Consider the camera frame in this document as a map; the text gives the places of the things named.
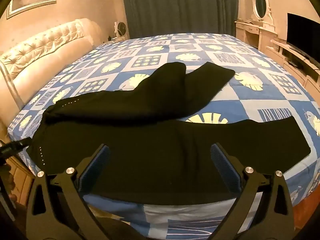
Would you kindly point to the blue printed blanket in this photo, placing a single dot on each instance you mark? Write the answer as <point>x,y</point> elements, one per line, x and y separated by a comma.
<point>250,100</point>

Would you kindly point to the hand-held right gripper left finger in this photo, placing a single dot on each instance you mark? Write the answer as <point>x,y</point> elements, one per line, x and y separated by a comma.
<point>100,165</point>

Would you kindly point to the white television stand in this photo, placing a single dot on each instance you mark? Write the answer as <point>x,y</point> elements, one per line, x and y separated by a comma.
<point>295,62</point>

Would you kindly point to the small white fan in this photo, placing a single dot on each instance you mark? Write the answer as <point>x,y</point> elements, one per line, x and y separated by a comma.
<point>121,28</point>

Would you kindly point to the cream tufted headboard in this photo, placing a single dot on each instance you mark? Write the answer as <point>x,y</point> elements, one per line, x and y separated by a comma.
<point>50,52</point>

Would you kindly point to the oval vanity mirror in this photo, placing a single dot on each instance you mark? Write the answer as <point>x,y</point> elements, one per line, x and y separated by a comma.
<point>260,3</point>

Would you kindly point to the black television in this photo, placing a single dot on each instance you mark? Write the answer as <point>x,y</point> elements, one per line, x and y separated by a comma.
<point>303,35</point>

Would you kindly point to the wooden nightstand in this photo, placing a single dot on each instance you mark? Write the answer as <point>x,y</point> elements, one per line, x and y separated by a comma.
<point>18,180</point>

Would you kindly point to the dark green curtain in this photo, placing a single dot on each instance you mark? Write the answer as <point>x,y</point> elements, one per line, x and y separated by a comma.
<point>175,5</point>

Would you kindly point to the metal pole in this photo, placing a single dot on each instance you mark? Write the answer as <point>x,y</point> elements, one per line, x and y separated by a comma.
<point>11,83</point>

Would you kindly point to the white dressing table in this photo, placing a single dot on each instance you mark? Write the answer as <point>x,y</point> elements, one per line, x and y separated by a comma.
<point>252,33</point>

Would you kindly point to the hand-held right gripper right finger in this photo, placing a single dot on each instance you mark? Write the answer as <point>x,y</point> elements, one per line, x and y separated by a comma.
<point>222,165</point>

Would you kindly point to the black pants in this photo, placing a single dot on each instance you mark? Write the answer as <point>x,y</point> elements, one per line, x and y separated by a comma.
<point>162,155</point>
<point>150,97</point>

